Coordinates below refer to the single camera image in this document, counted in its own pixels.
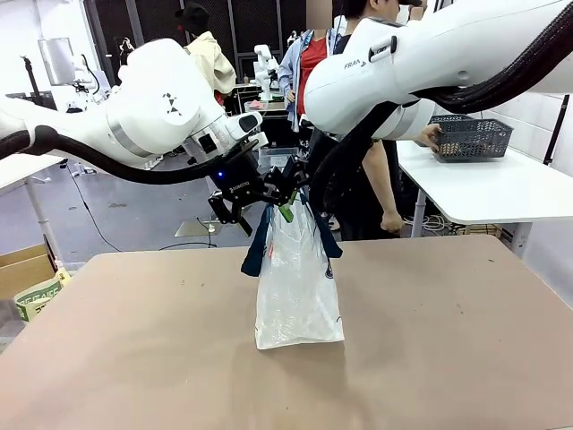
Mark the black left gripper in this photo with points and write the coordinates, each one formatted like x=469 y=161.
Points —
x=239 y=181

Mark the translucent white shopping bag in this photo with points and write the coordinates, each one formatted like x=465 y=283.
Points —
x=295 y=291

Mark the grey plastic mesh basket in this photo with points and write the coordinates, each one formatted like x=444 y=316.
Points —
x=479 y=141
x=452 y=117

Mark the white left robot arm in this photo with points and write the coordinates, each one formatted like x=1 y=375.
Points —
x=152 y=103

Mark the person's right forearm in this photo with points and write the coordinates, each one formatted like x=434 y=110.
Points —
x=380 y=183

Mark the person's right hand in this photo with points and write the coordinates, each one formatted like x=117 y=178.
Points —
x=392 y=223

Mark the person's left hand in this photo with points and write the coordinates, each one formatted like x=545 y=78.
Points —
x=427 y=136

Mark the clear plastic storage box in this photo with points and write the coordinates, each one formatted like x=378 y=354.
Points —
x=275 y=157

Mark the person in black shirt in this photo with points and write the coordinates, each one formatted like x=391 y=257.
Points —
x=362 y=210

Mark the wooden framed workbench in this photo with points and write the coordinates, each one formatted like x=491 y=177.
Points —
x=250 y=92

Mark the small white background robot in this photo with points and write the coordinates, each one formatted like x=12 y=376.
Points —
x=264 y=67

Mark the person in red shirt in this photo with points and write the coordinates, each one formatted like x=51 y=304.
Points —
x=313 y=58

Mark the person in beige hoodie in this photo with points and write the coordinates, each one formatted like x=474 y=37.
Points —
x=215 y=58

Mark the white side table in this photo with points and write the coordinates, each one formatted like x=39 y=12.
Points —
x=492 y=192

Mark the grey computer monitor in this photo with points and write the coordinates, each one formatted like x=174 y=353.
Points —
x=56 y=60

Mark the green and white carton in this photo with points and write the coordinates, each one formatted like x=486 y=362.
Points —
x=40 y=300

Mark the white height-adjustable desk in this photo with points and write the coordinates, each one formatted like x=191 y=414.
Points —
x=13 y=172

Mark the brown cardboard box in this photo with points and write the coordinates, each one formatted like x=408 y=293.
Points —
x=22 y=273

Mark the black slanted pole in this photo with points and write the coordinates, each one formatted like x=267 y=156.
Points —
x=557 y=130

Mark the metal floor base plate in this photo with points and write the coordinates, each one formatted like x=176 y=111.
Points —
x=192 y=229

